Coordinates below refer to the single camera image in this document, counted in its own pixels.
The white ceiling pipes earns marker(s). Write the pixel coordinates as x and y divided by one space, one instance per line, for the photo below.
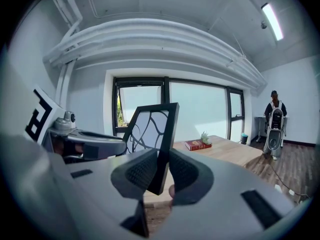
150 41

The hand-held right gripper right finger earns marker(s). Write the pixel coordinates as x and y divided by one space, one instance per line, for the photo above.
186 174

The ceiling dome camera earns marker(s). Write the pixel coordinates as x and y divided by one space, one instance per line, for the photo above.
263 25

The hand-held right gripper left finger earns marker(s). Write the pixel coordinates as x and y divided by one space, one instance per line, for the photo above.
135 175

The black framed window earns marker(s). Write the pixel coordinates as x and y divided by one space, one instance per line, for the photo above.
200 106

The white power strip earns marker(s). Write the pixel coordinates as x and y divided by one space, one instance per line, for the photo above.
291 192

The black picture frame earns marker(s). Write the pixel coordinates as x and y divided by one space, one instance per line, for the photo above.
160 134

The ceiling tube light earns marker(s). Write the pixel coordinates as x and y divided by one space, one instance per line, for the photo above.
272 21

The white desk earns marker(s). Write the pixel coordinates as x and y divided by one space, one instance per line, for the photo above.
260 124

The red book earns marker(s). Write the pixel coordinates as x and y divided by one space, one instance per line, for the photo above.
198 144

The person's left hand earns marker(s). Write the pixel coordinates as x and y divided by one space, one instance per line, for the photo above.
61 146

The white flower bunch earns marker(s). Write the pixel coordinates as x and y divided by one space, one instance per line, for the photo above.
206 137

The white and black machine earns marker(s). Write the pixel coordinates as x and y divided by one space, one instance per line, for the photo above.
274 134

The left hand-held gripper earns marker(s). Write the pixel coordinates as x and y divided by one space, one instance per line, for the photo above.
50 124

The dark teal cup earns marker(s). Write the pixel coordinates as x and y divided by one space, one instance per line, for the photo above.
244 138

